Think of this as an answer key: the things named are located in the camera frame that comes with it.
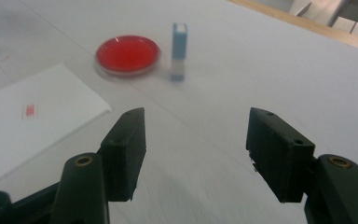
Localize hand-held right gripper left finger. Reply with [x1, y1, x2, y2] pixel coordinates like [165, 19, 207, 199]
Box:
[97, 106, 147, 203]

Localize blue stamp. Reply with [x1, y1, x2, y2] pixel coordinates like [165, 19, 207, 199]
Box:
[169, 21, 189, 83]

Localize white paper sheet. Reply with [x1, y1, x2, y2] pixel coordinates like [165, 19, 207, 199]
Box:
[0, 62, 113, 191]

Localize white table cover board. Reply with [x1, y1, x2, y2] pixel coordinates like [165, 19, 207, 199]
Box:
[0, 0, 358, 224]

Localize white metal desk frame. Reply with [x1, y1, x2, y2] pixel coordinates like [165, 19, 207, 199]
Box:
[288, 0, 358, 43]

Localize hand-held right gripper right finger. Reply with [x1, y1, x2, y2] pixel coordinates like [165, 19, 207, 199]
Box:
[245, 106, 317, 203]

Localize round red ink pad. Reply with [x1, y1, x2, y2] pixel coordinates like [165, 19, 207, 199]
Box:
[94, 35, 162, 78]

